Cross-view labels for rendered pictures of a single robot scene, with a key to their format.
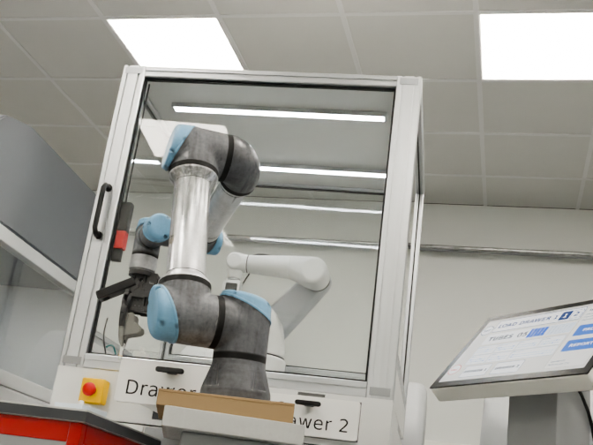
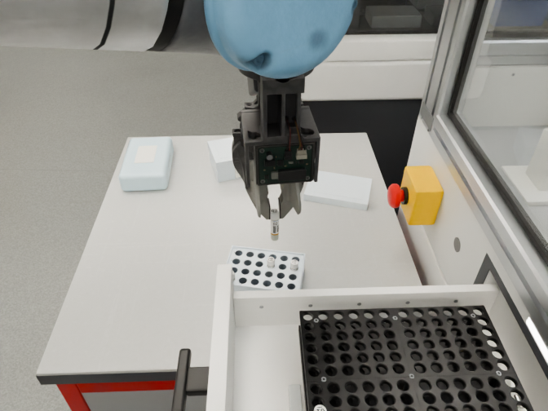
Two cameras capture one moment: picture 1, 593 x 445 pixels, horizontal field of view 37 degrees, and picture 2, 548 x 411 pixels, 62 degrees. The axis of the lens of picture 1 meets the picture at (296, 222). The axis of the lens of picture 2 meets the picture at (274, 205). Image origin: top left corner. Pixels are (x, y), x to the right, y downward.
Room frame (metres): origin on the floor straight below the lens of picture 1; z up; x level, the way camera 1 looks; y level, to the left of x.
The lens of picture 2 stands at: (2.28, 0.01, 1.35)
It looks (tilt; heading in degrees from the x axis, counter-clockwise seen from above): 40 degrees down; 77
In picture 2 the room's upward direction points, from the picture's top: straight up
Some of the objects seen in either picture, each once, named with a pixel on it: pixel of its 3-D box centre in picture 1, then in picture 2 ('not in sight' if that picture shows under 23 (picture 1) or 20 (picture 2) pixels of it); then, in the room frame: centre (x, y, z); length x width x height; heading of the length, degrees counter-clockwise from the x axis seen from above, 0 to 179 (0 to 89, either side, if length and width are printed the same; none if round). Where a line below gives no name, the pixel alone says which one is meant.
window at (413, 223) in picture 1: (407, 259); not in sight; (2.97, -0.41, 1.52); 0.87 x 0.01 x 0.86; 169
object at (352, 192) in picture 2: not in sight; (338, 188); (2.57, 0.70, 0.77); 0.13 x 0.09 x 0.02; 152
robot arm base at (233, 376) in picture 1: (236, 378); not in sight; (1.89, 0.08, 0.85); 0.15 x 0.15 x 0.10
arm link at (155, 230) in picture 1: (161, 231); not in sight; (2.28, 0.36, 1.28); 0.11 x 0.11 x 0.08; 19
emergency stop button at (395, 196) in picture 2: (89, 388); (397, 196); (2.61, 0.54, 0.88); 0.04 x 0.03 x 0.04; 79
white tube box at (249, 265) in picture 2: (79, 414); (263, 276); (2.37, 0.50, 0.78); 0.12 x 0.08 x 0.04; 158
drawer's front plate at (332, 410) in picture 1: (308, 416); not in sight; (2.53, -0.11, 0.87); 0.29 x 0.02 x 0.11; 79
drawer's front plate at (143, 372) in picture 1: (171, 385); (222, 395); (2.28, 0.26, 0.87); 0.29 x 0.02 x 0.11; 79
